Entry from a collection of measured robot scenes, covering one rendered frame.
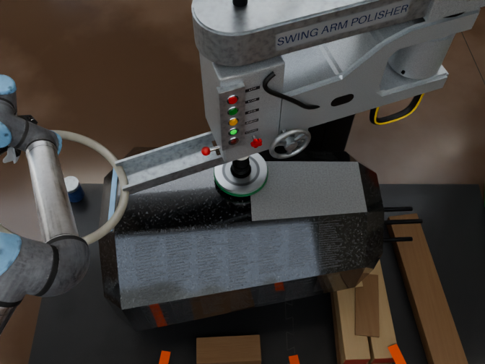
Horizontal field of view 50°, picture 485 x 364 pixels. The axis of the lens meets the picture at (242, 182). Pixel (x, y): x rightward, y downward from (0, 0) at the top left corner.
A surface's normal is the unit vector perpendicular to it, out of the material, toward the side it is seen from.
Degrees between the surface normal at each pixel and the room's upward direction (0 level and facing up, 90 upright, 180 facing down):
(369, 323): 0
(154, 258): 45
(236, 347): 0
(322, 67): 4
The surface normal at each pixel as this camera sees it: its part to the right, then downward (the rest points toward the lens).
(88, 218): 0.00, -0.51
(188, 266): 0.06, 0.24
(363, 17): 0.34, 0.81
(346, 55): -0.60, -0.21
